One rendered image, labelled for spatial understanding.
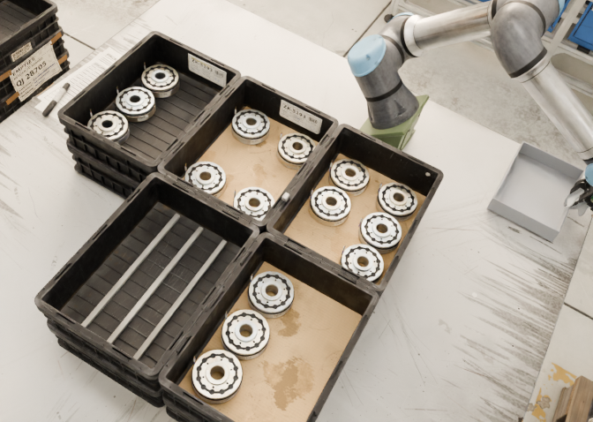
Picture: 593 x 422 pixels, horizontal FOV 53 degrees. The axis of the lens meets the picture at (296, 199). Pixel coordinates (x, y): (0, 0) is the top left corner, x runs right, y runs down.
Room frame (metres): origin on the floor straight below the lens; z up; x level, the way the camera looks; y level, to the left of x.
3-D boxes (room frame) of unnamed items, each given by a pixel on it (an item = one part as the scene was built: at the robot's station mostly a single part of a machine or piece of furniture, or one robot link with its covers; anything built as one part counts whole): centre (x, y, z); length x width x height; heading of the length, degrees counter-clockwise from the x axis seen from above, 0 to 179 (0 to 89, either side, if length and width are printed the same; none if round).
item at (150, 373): (0.57, 0.27, 0.92); 0.40 x 0.30 x 0.02; 161
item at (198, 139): (0.95, 0.13, 0.87); 0.40 x 0.30 x 0.11; 161
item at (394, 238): (0.83, -0.22, 0.86); 0.10 x 0.10 x 0.01
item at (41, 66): (1.52, 1.06, 0.41); 0.31 x 0.02 x 0.16; 159
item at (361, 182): (0.98, -0.12, 0.86); 0.10 x 0.10 x 0.01
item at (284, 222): (0.85, -0.15, 0.87); 0.40 x 0.30 x 0.11; 161
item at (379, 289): (0.85, -0.15, 0.92); 0.40 x 0.30 x 0.02; 161
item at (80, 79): (1.23, 0.67, 0.70); 0.33 x 0.23 x 0.01; 159
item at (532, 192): (1.17, -0.69, 0.74); 0.27 x 0.20 x 0.05; 158
